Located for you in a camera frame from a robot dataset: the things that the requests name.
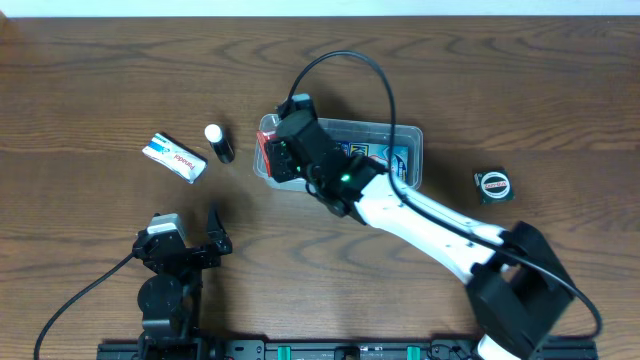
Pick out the dark bottle white cap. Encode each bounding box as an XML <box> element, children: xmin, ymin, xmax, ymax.
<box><xmin>204</xmin><ymin>124</ymin><xmax>235</xmax><ymax>164</ymax></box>

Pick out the blue Kool Fever box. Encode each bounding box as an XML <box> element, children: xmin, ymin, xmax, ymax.
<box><xmin>338</xmin><ymin>141</ymin><xmax>409</xmax><ymax>182</ymax></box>

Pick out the white Panadol box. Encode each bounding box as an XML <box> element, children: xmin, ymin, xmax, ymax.
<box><xmin>142</xmin><ymin>133</ymin><xmax>207</xmax><ymax>184</ymax></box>

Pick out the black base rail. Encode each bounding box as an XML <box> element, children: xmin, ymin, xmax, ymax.
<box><xmin>96</xmin><ymin>337</ymin><xmax>600</xmax><ymax>360</ymax></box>

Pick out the orange Panadol box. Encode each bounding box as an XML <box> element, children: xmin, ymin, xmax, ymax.
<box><xmin>256</xmin><ymin>130</ymin><xmax>276</xmax><ymax>176</ymax></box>

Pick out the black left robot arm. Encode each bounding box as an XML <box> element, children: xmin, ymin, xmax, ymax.
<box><xmin>132</xmin><ymin>206</ymin><xmax>232</xmax><ymax>340</ymax></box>

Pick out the clear plastic container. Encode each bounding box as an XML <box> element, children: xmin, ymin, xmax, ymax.
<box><xmin>253</xmin><ymin>118</ymin><xmax>423</xmax><ymax>192</ymax></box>

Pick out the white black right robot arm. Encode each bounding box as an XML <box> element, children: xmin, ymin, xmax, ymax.
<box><xmin>261</xmin><ymin>138</ymin><xmax>577</xmax><ymax>359</ymax></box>

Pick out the green Zam-Buk box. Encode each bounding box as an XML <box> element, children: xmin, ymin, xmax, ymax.
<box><xmin>473</xmin><ymin>168</ymin><xmax>515</xmax><ymax>205</ymax></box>

